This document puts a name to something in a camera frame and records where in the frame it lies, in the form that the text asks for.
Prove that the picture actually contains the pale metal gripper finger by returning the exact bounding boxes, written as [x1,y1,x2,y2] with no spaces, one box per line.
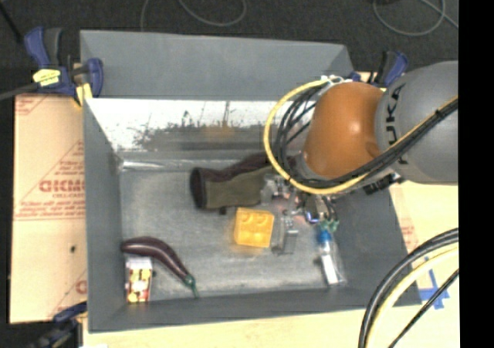
[285,228,299,255]
[271,218,287,255]

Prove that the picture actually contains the yellow toy brick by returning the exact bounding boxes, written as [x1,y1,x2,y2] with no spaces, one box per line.
[232,207,276,249]

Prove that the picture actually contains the clear plastic bottle blue cap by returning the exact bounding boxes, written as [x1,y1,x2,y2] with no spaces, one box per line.
[313,222,347,287]

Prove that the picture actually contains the olive green and brown sock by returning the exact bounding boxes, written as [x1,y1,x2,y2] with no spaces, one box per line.
[189,153,279,213]

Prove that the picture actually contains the purple toy eggplant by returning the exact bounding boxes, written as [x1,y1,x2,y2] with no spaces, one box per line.
[120,236,201,299]

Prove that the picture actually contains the grey metal bin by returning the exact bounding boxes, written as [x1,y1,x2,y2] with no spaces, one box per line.
[79,29,421,333]

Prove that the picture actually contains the brown cardboard board red print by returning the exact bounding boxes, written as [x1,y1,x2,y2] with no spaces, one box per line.
[8,93,89,325]

